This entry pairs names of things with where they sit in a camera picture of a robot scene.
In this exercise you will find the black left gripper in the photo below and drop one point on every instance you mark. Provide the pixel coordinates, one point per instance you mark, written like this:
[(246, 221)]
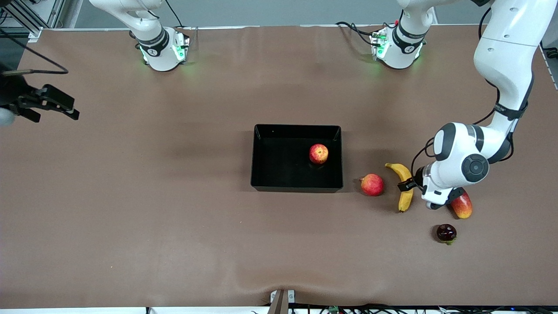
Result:
[(417, 178)]

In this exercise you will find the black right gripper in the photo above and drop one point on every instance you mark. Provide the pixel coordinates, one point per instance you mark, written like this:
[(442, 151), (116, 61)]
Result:
[(13, 93)]

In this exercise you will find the yellow banana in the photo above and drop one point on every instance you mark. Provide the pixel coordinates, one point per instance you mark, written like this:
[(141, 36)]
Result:
[(406, 203)]

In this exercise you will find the red yellow apple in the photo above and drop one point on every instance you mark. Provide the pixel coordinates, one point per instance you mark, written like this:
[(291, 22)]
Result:
[(318, 154)]

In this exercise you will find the black plastic box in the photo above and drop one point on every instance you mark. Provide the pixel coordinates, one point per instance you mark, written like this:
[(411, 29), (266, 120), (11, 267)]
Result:
[(279, 165)]

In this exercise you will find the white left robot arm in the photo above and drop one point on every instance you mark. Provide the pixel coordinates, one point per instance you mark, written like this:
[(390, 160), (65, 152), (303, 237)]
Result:
[(501, 52)]

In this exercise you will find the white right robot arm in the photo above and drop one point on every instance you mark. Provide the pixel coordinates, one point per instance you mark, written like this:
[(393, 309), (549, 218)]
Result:
[(159, 52)]

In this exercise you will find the red apple left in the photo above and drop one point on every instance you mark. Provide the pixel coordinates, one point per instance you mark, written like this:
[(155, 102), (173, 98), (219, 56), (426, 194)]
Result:
[(372, 185)]

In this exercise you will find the red yellow mango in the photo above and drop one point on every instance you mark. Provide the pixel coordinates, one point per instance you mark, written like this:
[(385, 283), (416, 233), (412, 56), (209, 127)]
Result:
[(463, 208)]

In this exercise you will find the dark purple mangosteen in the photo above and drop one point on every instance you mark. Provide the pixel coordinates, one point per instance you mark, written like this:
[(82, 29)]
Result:
[(446, 232)]

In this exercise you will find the aluminium frame profile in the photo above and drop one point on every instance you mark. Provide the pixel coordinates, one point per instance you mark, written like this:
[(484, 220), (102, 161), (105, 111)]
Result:
[(35, 32)]

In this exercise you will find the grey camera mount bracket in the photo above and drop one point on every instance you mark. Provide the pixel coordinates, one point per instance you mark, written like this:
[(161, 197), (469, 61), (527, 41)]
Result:
[(279, 303)]

